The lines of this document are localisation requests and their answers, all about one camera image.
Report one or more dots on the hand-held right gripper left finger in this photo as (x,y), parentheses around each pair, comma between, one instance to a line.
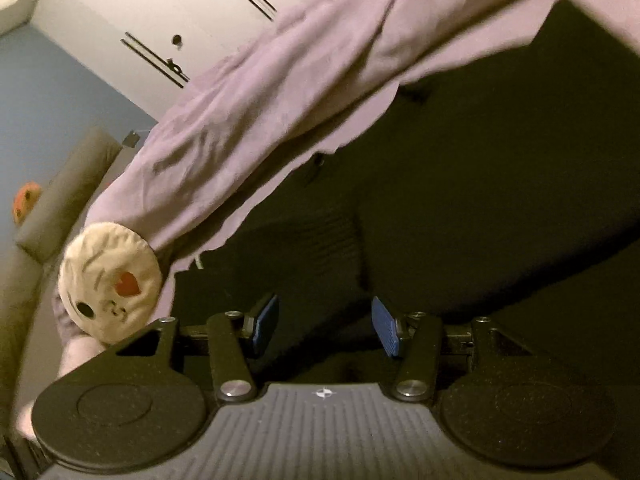
(266,322)

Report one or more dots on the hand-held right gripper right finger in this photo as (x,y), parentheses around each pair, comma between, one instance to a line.
(384,325)

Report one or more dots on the black knit sweater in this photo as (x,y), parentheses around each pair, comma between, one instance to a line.
(450,200)

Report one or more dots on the round cream face pillow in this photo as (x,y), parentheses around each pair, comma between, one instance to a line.
(107,280)

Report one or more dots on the purple fleece blanket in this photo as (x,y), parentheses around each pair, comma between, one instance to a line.
(280,90)

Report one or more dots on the olive padded headboard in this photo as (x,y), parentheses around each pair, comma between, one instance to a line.
(65,195)

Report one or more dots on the orange plush toy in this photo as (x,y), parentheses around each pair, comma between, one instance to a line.
(25,201)

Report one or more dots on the white wardrobe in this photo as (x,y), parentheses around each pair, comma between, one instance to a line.
(150,5)

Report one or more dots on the wall socket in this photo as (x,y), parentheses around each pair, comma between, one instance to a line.
(132,138)

